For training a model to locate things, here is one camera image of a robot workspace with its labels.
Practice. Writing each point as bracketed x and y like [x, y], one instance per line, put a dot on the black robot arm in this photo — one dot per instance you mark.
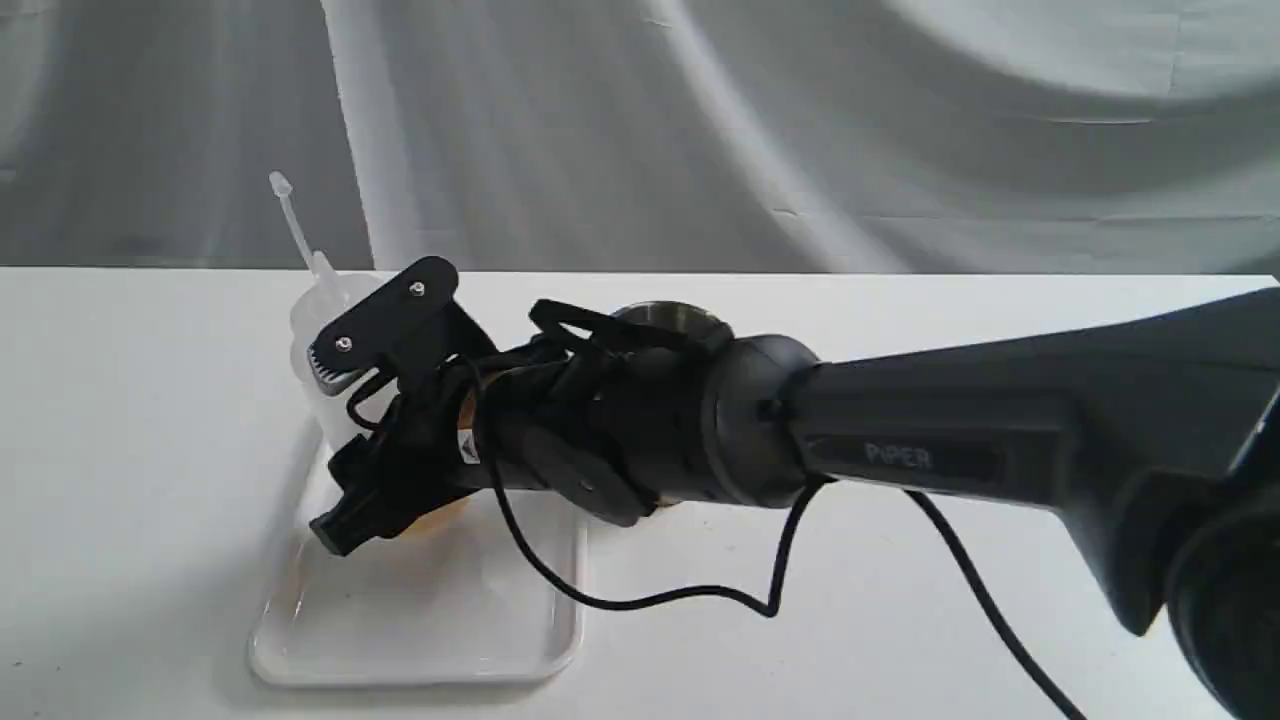
[1154, 442]

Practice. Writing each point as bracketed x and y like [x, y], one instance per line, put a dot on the white plastic tray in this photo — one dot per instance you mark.
[452, 604]

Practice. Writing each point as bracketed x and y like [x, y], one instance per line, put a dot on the translucent squeeze bottle amber liquid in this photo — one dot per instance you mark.
[375, 405]

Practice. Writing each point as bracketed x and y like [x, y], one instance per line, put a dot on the stainless steel cup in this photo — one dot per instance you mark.
[677, 324]

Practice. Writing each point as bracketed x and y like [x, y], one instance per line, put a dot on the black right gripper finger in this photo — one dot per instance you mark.
[405, 329]

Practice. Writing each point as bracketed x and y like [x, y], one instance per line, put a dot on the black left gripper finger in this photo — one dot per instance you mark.
[384, 487]

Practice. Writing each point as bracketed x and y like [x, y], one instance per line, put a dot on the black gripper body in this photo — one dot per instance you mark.
[586, 409]

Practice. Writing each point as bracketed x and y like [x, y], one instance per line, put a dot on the grey fabric backdrop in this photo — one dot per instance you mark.
[645, 136]

